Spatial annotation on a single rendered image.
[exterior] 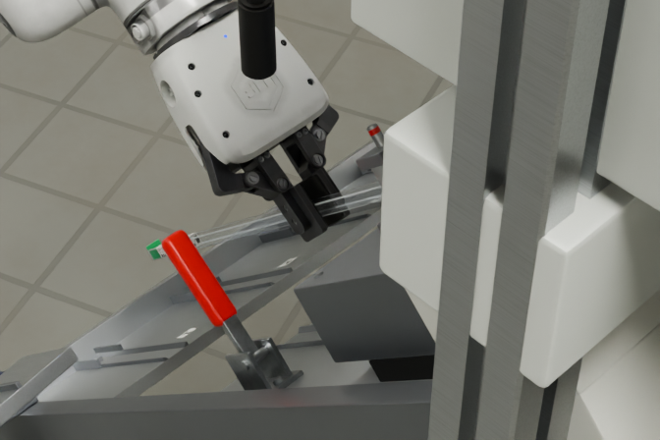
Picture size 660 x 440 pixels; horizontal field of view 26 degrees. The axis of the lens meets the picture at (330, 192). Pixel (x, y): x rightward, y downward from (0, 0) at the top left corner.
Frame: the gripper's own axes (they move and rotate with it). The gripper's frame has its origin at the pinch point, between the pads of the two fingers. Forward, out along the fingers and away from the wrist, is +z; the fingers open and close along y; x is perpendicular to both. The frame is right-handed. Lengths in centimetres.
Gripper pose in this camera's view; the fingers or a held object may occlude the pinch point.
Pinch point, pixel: (312, 204)
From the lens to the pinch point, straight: 105.0
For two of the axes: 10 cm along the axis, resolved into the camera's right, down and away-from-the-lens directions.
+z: 5.6, 8.3, 0.1
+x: -4.2, 2.7, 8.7
